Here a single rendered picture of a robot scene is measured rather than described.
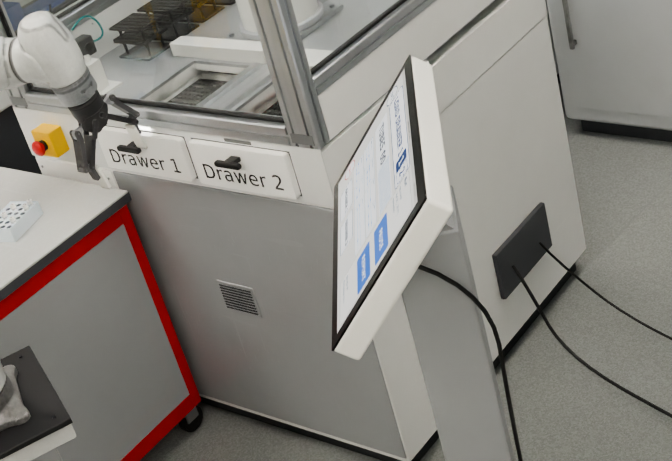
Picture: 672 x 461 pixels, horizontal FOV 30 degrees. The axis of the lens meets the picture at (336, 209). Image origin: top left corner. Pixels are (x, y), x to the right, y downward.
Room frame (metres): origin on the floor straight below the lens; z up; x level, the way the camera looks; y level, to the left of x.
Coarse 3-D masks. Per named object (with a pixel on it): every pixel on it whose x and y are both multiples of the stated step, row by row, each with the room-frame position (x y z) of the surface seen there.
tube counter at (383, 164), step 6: (384, 150) 1.91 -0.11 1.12; (384, 156) 1.89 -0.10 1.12; (378, 162) 1.90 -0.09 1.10; (384, 162) 1.87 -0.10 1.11; (378, 168) 1.89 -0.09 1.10; (384, 168) 1.85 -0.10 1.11; (378, 174) 1.87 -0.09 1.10; (384, 174) 1.83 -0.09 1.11; (390, 174) 1.80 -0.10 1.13; (378, 180) 1.85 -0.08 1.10; (384, 180) 1.81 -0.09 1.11; (390, 180) 1.78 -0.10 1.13; (378, 186) 1.83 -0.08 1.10; (384, 186) 1.80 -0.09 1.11; (390, 186) 1.76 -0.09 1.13; (378, 192) 1.81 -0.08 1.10; (384, 192) 1.78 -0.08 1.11; (390, 192) 1.75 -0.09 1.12; (378, 198) 1.79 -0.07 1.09; (384, 198) 1.76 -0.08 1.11; (384, 204) 1.74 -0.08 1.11
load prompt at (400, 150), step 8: (400, 88) 2.02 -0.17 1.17; (400, 96) 1.99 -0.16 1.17; (392, 104) 2.01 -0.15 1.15; (400, 104) 1.96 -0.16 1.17; (392, 112) 1.99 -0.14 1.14; (400, 112) 1.94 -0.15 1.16; (392, 120) 1.96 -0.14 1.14; (400, 120) 1.91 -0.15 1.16; (392, 128) 1.93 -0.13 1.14; (400, 128) 1.88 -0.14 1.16; (392, 136) 1.91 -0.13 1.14; (400, 136) 1.86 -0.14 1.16; (392, 144) 1.88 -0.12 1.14; (400, 144) 1.83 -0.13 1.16; (392, 152) 1.86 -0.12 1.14; (400, 152) 1.81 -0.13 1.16; (408, 152) 1.77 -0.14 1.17; (400, 160) 1.79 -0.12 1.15; (408, 160) 1.75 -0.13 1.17; (400, 168) 1.76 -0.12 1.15; (400, 176) 1.74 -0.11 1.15
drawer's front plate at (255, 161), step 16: (192, 144) 2.56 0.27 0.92; (208, 144) 2.53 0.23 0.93; (224, 144) 2.50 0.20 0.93; (208, 160) 2.53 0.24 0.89; (224, 160) 2.50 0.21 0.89; (256, 160) 2.43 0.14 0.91; (272, 160) 2.39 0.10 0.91; (288, 160) 2.37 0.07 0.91; (224, 176) 2.51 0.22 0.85; (240, 176) 2.47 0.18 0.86; (256, 176) 2.44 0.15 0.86; (288, 176) 2.37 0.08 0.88; (256, 192) 2.45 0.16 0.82; (272, 192) 2.41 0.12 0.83; (288, 192) 2.38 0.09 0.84
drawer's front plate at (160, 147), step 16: (112, 128) 2.76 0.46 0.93; (112, 144) 2.76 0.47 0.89; (160, 144) 2.63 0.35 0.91; (176, 144) 2.60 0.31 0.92; (112, 160) 2.77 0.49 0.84; (128, 160) 2.73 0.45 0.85; (144, 160) 2.69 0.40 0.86; (160, 160) 2.65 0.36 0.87; (176, 160) 2.61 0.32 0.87; (176, 176) 2.62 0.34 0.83; (192, 176) 2.59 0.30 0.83
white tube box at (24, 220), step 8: (8, 208) 2.77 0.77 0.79; (16, 208) 2.76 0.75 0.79; (32, 208) 2.74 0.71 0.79; (40, 208) 2.76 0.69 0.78; (0, 216) 2.74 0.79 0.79; (8, 216) 2.73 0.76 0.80; (16, 216) 2.72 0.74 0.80; (24, 216) 2.71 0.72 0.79; (32, 216) 2.73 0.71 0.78; (40, 216) 2.75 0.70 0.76; (0, 224) 2.70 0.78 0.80; (8, 224) 2.69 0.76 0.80; (16, 224) 2.68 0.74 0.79; (24, 224) 2.70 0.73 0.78; (32, 224) 2.72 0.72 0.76; (0, 232) 2.67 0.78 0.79; (8, 232) 2.66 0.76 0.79; (16, 232) 2.67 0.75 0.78; (24, 232) 2.69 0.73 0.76; (0, 240) 2.68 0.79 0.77; (8, 240) 2.66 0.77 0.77; (16, 240) 2.66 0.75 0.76
